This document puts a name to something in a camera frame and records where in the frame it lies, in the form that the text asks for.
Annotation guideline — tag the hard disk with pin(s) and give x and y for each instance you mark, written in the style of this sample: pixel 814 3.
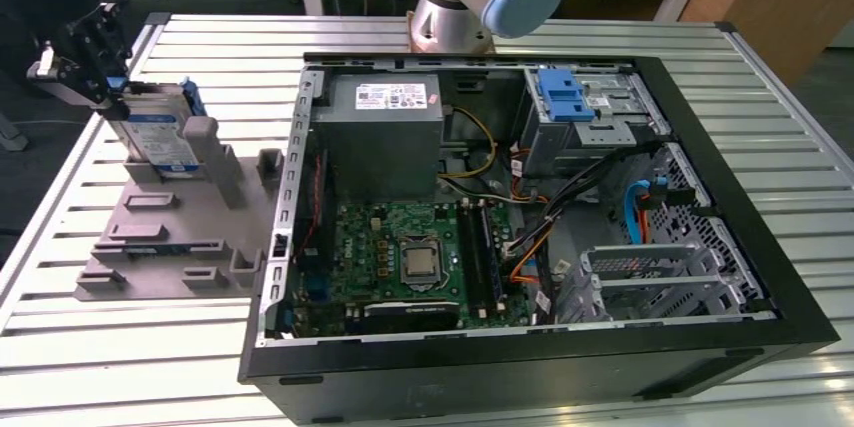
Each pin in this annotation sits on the hard disk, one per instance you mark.
pixel 156 139

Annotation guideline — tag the metal disk bay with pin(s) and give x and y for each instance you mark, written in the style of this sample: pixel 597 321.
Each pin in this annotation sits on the metal disk bay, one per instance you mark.
pixel 641 259

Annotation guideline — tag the grey chair leg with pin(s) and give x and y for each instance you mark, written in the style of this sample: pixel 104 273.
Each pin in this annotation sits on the grey chair leg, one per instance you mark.
pixel 12 139

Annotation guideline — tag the grey plastic parts rack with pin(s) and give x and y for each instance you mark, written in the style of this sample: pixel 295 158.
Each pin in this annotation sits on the grey plastic parts rack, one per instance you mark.
pixel 180 232

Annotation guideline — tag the grey power supply unit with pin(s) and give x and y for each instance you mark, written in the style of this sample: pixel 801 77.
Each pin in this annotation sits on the grey power supply unit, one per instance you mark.
pixel 381 157

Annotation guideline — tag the green motherboard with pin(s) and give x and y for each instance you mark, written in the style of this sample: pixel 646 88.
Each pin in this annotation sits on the green motherboard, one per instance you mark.
pixel 363 242

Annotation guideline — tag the silver CPU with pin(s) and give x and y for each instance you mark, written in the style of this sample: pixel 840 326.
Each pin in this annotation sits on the silver CPU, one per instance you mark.
pixel 421 263

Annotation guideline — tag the black RAM slot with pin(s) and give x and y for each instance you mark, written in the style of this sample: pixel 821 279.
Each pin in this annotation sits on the black RAM slot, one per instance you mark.
pixel 471 257
pixel 499 257
pixel 491 257
pixel 479 257

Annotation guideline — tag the blue plastic drive latch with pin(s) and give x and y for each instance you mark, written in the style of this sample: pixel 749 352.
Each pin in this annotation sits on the blue plastic drive latch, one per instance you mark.
pixel 563 92

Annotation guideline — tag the black graphics card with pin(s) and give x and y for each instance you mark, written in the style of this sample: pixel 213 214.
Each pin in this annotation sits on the black graphics card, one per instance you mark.
pixel 407 314

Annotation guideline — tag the metal optical drive cage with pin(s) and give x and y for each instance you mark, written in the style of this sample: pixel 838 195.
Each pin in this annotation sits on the metal optical drive cage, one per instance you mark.
pixel 601 134

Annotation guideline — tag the black PC case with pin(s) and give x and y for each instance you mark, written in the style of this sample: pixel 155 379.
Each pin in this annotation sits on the black PC case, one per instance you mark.
pixel 467 362

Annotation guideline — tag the wooden cabinet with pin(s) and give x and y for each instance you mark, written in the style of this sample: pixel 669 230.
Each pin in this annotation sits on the wooden cabinet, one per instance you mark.
pixel 788 7

